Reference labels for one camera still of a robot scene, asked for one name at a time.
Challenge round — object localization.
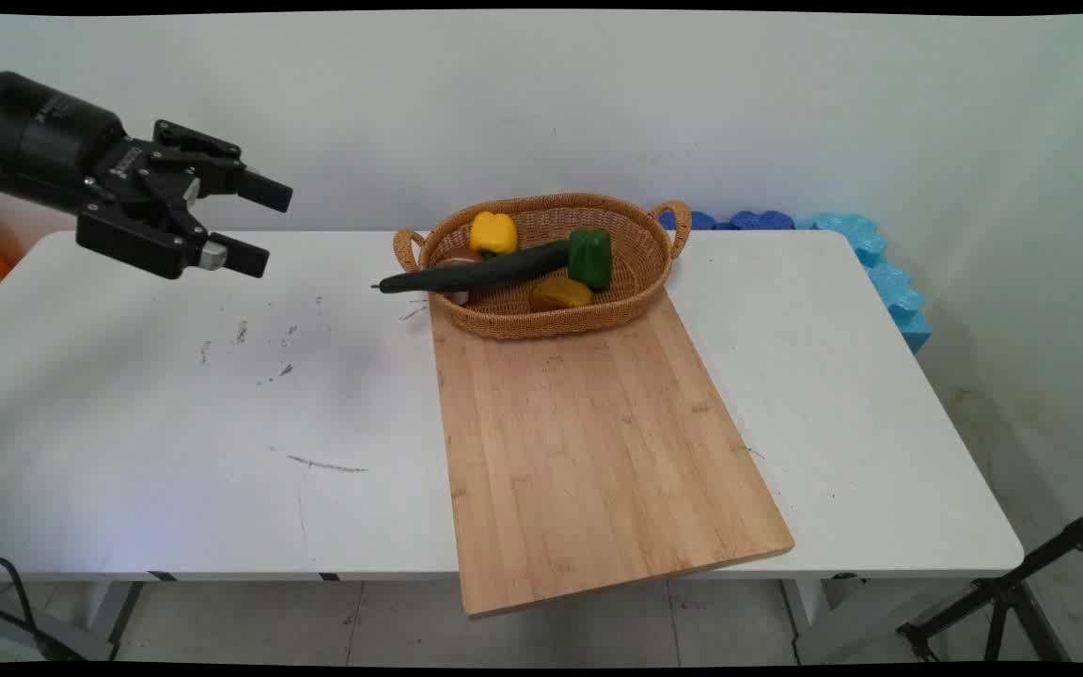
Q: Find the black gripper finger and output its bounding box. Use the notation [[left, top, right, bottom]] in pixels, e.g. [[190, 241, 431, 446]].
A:
[[75, 209, 271, 281], [154, 119, 294, 214]]

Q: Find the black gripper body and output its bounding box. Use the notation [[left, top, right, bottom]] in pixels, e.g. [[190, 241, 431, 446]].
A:
[[0, 55, 200, 223]]

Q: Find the long dark green cucumber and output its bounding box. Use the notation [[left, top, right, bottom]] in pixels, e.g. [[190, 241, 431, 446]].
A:
[[371, 239, 573, 295]]

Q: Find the yellow bell pepper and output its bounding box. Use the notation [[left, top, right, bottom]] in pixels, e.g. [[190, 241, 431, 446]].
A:
[[469, 212, 519, 258]]

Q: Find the yellow-brown potato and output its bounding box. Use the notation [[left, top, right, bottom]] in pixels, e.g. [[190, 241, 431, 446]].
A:
[[529, 276, 594, 313]]

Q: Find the green bell pepper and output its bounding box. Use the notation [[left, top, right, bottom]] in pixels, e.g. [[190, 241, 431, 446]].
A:
[[568, 228, 614, 291]]

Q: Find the white table leg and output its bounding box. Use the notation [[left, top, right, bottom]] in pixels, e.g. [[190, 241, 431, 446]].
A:
[[779, 575, 930, 665], [81, 580, 144, 661]]

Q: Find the wooden cutting board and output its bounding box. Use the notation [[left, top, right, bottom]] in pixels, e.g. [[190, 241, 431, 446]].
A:
[[428, 287, 795, 619]]

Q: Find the dark blue foam mat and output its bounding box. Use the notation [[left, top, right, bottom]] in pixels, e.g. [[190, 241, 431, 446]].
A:
[[658, 209, 797, 232]]

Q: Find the light blue foam mat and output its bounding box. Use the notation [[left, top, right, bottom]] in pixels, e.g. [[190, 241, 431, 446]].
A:
[[809, 213, 934, 354]]

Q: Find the black tripod stand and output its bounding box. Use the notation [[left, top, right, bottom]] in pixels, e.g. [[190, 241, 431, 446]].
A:
[[897, 501, 1083, 664]]

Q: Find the black cable with connector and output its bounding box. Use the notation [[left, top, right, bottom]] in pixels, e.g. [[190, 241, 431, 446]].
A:
[[0, 550, 68, 661]]

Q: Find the woven wicker basket with handles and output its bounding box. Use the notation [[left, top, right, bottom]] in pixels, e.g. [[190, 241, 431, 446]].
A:
[[393, 193, 693, 340]]

